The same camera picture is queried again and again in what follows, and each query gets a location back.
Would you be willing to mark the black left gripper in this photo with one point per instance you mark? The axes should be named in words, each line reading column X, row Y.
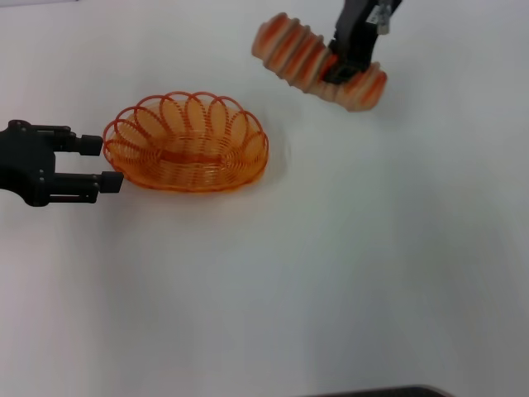
column 22, row 165

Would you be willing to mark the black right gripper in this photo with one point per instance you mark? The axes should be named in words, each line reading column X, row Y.
column 355, row 33

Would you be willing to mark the orange striped toy bread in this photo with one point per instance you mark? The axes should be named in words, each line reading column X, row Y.
column 289, row 54

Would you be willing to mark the orange woven plastic basket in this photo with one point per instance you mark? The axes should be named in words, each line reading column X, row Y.
column 186, row 165

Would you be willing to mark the black robot torso edge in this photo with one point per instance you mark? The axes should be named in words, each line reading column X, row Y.
column 384, row 391

